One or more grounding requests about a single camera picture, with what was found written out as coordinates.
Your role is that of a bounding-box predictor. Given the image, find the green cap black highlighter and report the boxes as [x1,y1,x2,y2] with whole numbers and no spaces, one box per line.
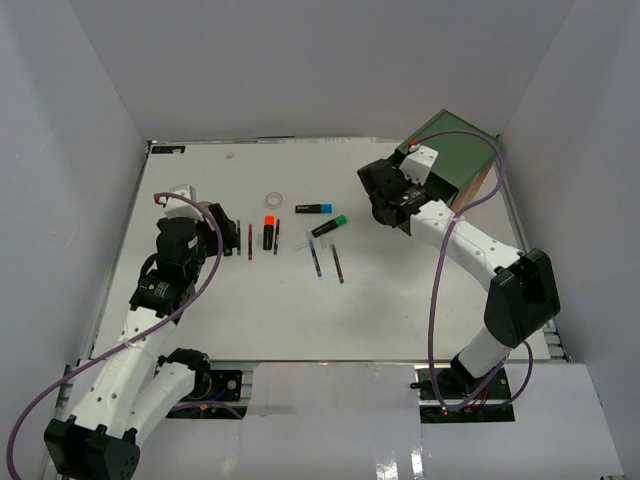
[311,215,347,238]

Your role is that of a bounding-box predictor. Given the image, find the orange cap black highlighter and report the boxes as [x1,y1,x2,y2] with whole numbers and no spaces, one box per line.
[262,215,276,251]

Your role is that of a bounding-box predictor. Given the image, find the blue cap black highlighter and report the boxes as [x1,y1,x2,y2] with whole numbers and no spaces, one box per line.
[294,203,333,214]

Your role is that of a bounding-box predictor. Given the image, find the purple pen refill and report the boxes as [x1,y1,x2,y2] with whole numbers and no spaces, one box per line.
[273,218,281,255]

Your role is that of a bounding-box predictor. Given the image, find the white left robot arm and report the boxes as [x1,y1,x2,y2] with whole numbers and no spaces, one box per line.
[44,202,238,479]

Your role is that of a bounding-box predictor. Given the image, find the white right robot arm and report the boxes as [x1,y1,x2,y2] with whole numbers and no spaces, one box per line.
[357,159,561,399]

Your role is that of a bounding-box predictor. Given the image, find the red pen refill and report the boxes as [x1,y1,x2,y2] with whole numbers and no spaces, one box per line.
[247,223,253,261]

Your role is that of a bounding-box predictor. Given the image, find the green drawer cabinet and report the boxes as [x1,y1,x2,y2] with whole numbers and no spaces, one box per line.
[389,110,497,212]

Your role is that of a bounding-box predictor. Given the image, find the black pen refill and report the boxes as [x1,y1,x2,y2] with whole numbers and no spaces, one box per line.
[331,243,345,284]

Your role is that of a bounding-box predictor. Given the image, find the small clear tape roll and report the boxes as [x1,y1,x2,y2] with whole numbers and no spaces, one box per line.
[265,191,283,210]

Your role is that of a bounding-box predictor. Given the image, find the blue pen refill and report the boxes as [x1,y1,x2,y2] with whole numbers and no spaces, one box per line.
[308,238,322,278]

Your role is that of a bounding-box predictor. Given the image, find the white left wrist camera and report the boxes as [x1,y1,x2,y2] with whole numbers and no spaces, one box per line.
[154,184,201,221]

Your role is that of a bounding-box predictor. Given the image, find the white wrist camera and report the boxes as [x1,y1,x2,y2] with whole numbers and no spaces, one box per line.
[154,184,201,221]
[399,144,439,185]

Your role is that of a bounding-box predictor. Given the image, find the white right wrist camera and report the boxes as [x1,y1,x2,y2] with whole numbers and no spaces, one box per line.
[399,144,439,185]

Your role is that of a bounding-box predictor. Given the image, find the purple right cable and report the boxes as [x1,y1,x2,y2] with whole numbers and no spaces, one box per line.
[409,129,532,414]

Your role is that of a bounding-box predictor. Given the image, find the purple cable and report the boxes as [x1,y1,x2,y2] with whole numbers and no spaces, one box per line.
[6,192,246,479]
[409,129,532,414]

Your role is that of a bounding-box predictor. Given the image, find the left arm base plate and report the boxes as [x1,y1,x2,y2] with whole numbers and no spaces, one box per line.
[166,369,247,420]

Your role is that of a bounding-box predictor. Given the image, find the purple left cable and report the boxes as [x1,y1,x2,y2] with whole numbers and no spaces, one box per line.
[6,192,246,479]

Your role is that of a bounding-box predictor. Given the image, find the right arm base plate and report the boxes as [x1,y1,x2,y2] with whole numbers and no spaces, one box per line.
[408,362,516,424]

